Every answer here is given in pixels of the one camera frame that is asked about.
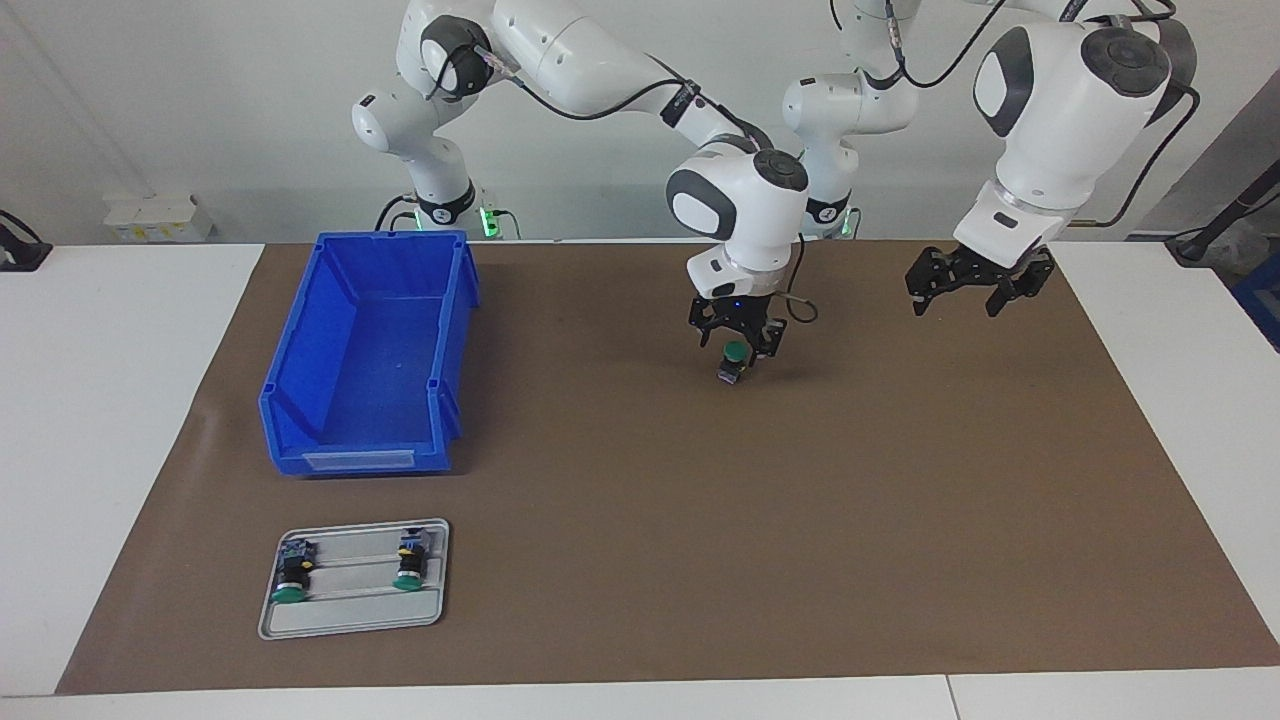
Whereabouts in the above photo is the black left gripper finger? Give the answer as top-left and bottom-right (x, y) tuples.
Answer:
(985, 250), (1058, 319)
(905, 247), (971, 318)

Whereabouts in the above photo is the black stand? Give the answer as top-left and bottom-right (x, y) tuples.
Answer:
(1165, 160), (1280, 266)

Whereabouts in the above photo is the brown table mat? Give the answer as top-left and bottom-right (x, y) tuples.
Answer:
(55, 238), (1280, 696)

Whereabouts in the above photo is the blue crate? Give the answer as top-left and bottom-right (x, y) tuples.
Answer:
(1232, 250), (1280, 353)

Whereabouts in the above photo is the blue plastic storage bin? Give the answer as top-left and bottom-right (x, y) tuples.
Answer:
(258, 230), (481, 477)

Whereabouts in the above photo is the grey metal tray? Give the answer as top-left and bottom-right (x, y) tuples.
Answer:
(258, 518), (451, 641)

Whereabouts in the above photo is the white box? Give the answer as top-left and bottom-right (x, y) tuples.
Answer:
(103, 193), (216, 243)

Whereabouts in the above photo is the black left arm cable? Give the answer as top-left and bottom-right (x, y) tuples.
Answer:
(885, 0), (1201, 229)

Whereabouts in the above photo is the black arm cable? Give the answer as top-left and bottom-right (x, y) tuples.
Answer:
(885, 0), (1201, 229)
(470, 40), (819, 325)

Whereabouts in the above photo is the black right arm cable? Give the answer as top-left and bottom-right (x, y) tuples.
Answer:
(470, 40), (819, 325)

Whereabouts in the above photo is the black base cable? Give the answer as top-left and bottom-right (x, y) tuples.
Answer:
(375, 190), (421, 233)

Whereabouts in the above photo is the black clamp mount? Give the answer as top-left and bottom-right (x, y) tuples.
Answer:
(0, 210), (53, 273)

